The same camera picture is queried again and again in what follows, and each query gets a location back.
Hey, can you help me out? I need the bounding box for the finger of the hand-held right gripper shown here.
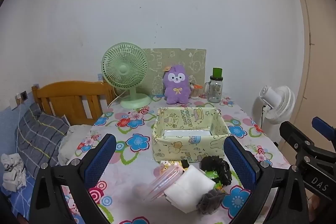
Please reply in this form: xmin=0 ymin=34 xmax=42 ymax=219
xmin=279 ymin=121 xmax=336 ymax=161
xmin=312 ymin=116 xmax=336 ymax=143

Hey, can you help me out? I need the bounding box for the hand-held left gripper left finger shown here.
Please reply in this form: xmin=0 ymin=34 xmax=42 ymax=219
xmin=29 ymin=133 xmax=117 ymax=224

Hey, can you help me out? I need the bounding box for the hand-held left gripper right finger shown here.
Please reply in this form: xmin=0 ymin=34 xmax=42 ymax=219
xmin=224 ymin=135 xmax=307 ymax=224

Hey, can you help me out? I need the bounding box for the black plastic bag bundle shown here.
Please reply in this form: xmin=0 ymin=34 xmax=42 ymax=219
xmin=201 ymin=155 xmax=233 ymax=186

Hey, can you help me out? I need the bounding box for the yellow printed fabric storage box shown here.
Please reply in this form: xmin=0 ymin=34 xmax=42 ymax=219
xmin=152 ymin=106 xmax=231 ymax=163

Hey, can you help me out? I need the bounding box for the pink plastic packet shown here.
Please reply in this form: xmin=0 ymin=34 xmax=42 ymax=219
xmin=143 ymin=162 xmax=184 ymax=201

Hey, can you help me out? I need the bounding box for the white standing fan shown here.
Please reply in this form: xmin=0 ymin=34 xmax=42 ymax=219
xmin=252 ymin=85 xmax=296 ymax=135

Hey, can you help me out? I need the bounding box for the green snack packet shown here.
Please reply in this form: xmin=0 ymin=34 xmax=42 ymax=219
xmin=205 ymin=170 xmax=221 ymax=184

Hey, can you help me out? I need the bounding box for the white quilt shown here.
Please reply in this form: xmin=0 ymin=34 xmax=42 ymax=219
xmin=58 ymin=124 xmax=91 ymax=164

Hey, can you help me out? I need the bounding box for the grey knitted cloth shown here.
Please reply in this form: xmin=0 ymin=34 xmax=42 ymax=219
xmin=197 ymin=189 xmax=226 ymax=215

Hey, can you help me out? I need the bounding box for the white folded cloth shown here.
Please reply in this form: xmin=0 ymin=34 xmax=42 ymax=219
xmin=164 ymin=164 xmax=216 ymax=214

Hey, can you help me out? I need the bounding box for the grey plaid pillow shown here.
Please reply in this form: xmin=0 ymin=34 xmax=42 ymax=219
xmin=14 ymin=103 xmax=70 ymax=178

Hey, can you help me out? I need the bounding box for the beige wooden door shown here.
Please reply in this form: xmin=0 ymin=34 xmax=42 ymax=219
xmin=290 ymin=0 xmax=336 ymax=153

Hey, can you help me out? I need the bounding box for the glass jar with green lid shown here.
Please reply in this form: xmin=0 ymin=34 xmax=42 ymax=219
xmin=204 ymin=67 xmax=223 ymax=103

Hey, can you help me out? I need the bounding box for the wooden bed headboard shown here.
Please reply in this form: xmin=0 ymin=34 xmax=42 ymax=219
xmin=31 ymin=80 xmax=117 ymax=126

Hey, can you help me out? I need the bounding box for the cotton swab jar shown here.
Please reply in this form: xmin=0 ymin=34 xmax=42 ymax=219
xmin=190 ymin=82 xmax=203 ymax=99

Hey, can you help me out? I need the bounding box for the white crumpled cloth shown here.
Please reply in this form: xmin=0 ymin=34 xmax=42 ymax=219
xmin=1 ymin=153 xmax=27 ymax=191

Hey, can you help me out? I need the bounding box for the blue bed sheet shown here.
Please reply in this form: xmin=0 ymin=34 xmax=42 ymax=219
xmin=0 ymin=177 xmax=87 ymax=224

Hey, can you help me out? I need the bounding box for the purple plush toy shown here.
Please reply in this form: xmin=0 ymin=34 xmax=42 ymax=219
xmin=162 ymin=63 xmax=192 ymax=105

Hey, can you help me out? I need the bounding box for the green desk fan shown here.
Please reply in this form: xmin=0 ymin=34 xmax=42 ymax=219
xmin=102 ymin=42 xmax=151 ymax=109

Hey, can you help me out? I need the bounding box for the green printed board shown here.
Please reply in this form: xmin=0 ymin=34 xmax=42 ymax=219
xmin=142 ymin=48 xmax=206 ymax=96

